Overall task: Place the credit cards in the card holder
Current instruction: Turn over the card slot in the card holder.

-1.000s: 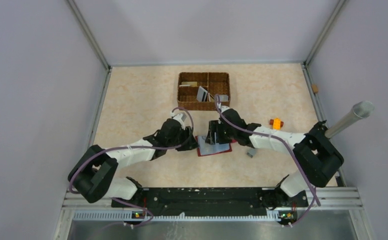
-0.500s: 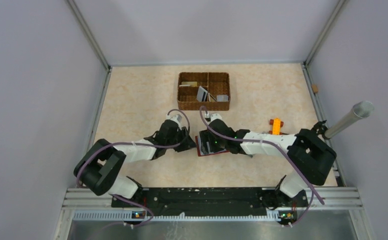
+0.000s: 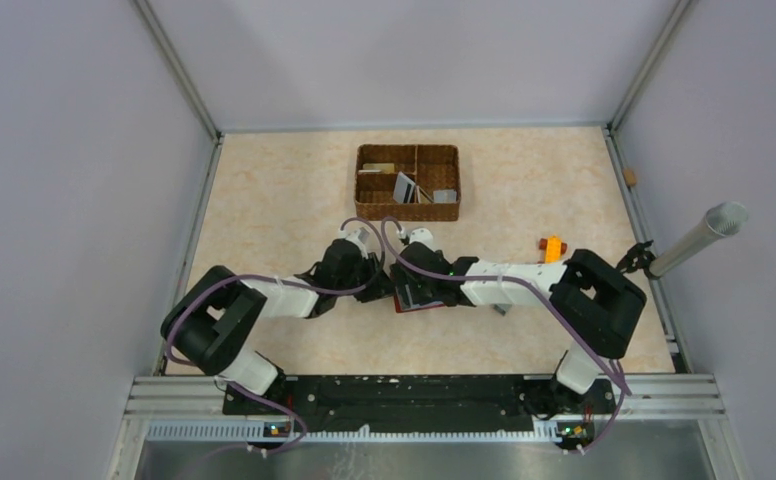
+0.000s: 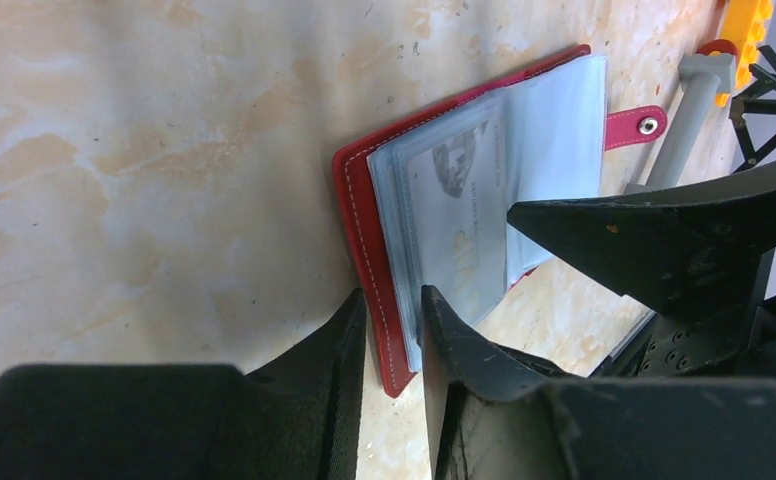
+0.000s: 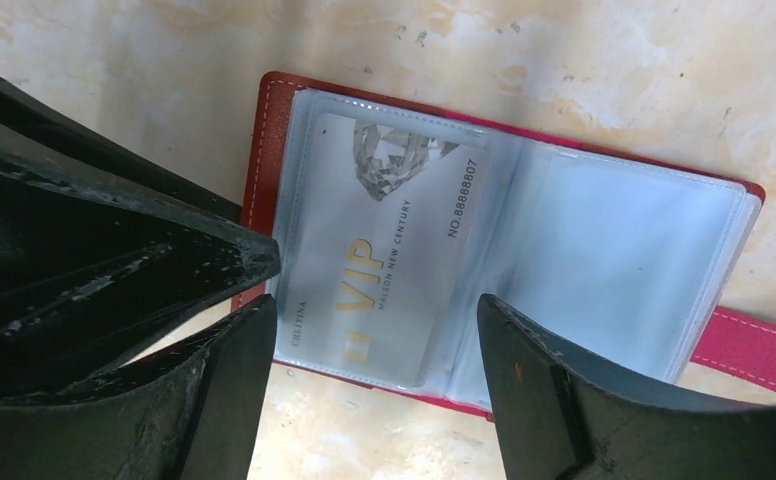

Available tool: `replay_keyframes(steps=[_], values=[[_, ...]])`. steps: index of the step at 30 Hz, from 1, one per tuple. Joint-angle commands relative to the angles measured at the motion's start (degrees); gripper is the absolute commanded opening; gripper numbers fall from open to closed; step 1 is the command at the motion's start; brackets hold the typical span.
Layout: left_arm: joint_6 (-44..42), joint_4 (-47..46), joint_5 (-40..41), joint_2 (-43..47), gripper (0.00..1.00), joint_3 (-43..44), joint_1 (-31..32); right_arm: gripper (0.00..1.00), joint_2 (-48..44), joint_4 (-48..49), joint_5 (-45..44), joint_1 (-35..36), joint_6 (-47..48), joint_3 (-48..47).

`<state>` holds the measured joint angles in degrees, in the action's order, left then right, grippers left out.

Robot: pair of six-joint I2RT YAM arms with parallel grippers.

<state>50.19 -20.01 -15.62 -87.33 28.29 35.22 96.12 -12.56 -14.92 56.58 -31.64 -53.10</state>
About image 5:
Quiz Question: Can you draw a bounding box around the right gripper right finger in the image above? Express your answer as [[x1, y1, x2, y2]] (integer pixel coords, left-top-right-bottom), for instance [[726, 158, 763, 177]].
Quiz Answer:
[[477, 294, 776, 479]]

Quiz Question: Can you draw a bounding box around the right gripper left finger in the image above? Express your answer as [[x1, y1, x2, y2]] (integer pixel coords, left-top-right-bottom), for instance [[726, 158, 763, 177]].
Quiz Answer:
[[0, 295, 277, 479]]

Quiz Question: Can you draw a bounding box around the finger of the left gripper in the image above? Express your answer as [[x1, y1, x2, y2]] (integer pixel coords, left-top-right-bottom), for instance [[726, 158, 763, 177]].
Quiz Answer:
[[0, 124, 281, 401], [0, 77, 242, 222]]

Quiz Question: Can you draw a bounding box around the red leather card holder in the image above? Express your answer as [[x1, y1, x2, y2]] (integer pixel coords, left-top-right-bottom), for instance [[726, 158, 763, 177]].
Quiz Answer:
[[241, 71, 776, 416]]

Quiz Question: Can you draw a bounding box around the white credit card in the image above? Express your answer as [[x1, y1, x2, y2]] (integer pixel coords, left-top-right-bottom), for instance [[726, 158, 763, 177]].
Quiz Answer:
[[278, 112, 490, 388]]

